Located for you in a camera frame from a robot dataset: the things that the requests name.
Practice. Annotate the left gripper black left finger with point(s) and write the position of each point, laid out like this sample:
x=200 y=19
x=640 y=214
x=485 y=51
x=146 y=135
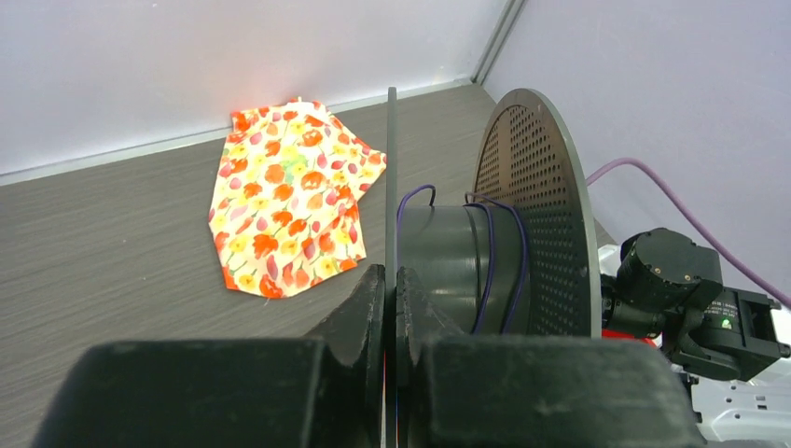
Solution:
x=321 y=389

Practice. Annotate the orange floral cloth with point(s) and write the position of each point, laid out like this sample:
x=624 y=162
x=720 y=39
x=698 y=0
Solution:
x=285 y=208

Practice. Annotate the black cable spool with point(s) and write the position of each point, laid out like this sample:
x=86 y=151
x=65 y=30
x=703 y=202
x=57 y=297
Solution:
x=519 y=254

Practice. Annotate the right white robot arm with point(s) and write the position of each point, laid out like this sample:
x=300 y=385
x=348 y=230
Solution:
x=661 y=288

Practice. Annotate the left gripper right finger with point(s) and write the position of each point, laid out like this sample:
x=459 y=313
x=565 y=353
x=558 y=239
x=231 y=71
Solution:
x=461 y=390

